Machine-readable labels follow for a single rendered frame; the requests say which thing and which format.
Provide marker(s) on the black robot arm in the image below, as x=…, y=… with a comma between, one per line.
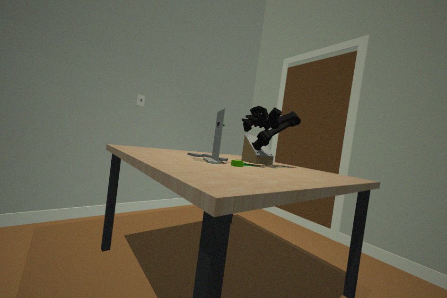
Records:
x=276, y=122

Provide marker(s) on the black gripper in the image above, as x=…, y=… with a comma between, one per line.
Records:
x=256, y=120

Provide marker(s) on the grey panel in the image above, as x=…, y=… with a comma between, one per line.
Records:
x=217, y=138

